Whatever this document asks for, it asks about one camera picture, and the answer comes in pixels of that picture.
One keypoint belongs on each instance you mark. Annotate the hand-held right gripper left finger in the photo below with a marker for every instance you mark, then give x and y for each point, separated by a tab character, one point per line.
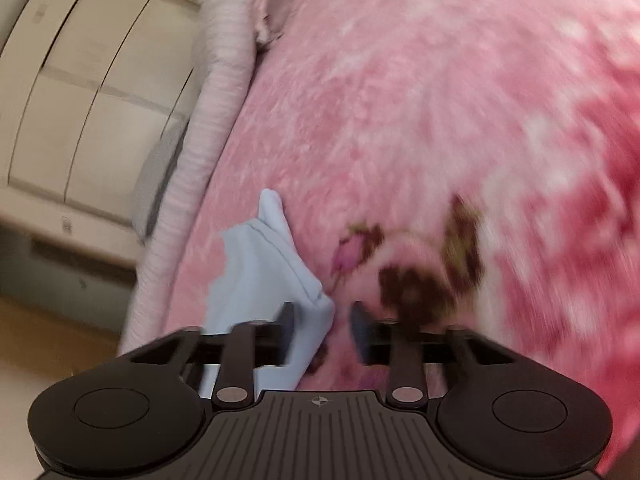
287	332

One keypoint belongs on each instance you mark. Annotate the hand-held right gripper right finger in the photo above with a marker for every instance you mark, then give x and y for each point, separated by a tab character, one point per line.
357	332

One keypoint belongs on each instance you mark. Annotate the light blue sweatshirt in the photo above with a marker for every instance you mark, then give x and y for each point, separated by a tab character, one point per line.
265	270

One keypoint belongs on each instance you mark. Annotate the grey ribbed pillow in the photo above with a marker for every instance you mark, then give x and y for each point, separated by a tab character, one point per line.
157	185

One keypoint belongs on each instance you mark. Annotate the striped lilac quilt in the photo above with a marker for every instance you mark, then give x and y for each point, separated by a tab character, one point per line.
215	85

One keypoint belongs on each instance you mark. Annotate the cream wardrobe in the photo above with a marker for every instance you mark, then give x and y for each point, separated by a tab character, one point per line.
75	110

